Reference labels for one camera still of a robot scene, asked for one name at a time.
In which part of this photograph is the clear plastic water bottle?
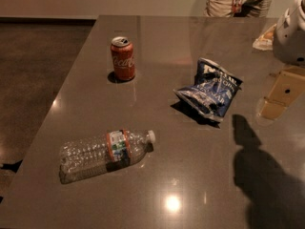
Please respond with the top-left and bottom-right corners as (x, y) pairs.
(59, 129), (155, 184)

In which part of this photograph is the red Coca-Cola can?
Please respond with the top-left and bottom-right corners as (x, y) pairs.
(111, 36), (135, 81)

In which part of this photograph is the person in khaki clothes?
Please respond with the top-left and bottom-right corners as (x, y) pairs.
(204, 0), (273, 17)

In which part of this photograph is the snack bag at table edge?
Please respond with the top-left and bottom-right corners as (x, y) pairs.
(253, 24), (276, 51)

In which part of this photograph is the blue chip bag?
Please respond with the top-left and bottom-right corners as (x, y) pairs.
(173, 57), (242, 122)

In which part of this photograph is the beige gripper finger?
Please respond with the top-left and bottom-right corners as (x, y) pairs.
(258, 66), (305, 120)

